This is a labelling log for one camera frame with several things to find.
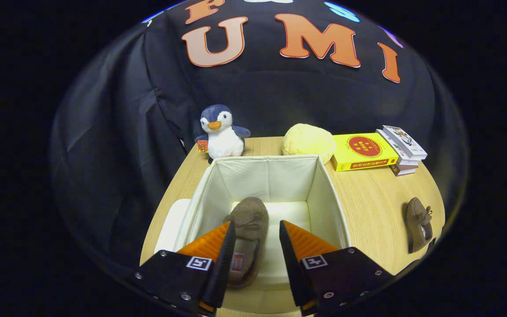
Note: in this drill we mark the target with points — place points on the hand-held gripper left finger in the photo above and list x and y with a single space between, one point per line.
222 264

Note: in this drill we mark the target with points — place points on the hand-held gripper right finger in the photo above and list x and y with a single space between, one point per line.
291 264

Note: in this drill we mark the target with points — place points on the brown shoe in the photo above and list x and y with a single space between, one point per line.
417 224
249 220

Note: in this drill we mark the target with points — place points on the brown fabric storage box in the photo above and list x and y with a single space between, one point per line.
271 180

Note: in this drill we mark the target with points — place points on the yellow round plush cushion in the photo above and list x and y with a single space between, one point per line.
308 140

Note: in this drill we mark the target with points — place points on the plush penguin toy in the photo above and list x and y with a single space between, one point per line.
223 134

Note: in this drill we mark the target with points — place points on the yellow book red circle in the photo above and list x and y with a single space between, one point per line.
363 152

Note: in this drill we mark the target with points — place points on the white illustrated cover book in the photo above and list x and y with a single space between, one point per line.
405 141

